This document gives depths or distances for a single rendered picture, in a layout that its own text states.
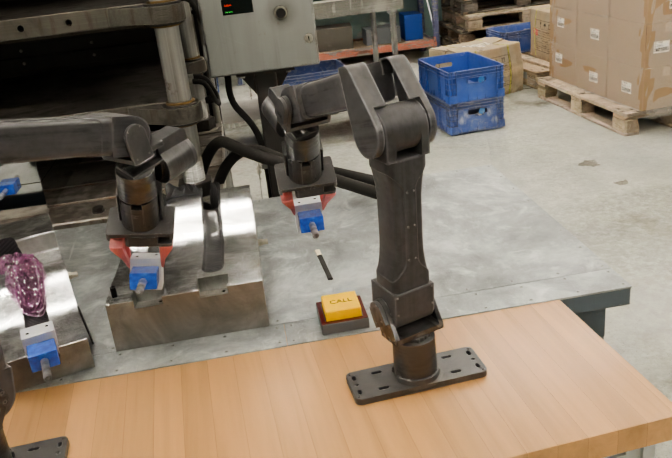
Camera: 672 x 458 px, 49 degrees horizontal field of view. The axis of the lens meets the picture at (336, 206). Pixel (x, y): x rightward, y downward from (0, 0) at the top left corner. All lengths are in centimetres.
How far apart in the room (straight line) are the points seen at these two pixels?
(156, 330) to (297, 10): 103
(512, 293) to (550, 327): 12
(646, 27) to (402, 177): 387
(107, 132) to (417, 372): 55
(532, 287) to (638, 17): 357
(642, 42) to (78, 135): 407
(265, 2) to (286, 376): 112
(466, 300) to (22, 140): 76
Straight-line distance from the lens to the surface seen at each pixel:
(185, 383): 118
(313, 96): 109
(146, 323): 128
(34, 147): 101
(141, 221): 115
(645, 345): 270
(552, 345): 119
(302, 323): 127
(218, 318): 127
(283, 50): 201
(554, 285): 135
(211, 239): 144
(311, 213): 132
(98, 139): 105
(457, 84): 487
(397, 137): 92
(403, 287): 102
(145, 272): 120
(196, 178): 195
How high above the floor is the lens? 144
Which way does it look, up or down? 22 degrees down
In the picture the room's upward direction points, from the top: 6 degrees counter-clockwise
